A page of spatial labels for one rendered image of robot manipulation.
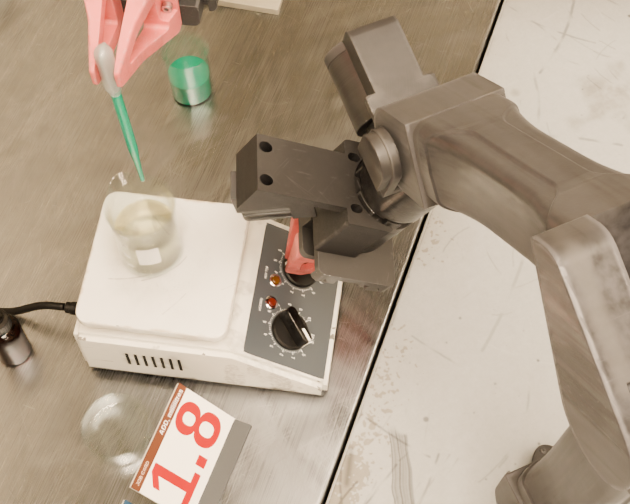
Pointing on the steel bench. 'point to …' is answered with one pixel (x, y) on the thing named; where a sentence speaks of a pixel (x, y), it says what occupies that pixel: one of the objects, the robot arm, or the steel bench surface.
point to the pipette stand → (254, 5)
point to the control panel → (321, 323)
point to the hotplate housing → (148, 352)
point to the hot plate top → (125, 315)
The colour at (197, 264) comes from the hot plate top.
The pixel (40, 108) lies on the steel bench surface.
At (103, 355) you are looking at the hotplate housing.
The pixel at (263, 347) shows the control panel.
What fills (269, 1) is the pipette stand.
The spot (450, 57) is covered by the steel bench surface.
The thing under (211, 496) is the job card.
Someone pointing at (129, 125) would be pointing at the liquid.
